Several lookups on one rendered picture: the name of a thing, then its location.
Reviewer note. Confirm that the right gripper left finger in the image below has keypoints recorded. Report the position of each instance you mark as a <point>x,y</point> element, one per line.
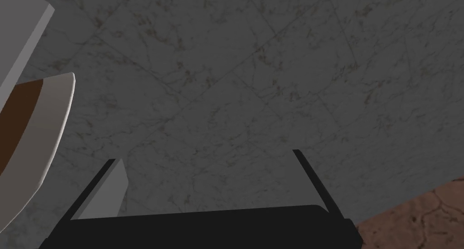
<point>108,194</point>

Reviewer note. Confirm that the white flat block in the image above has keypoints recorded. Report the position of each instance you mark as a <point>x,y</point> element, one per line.
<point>18,20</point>

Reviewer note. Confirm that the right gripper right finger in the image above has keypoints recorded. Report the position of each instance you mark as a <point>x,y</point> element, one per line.
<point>314,183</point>

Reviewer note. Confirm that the white rounded brown-topped fixture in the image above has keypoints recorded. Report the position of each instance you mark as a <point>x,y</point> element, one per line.
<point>40,133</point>

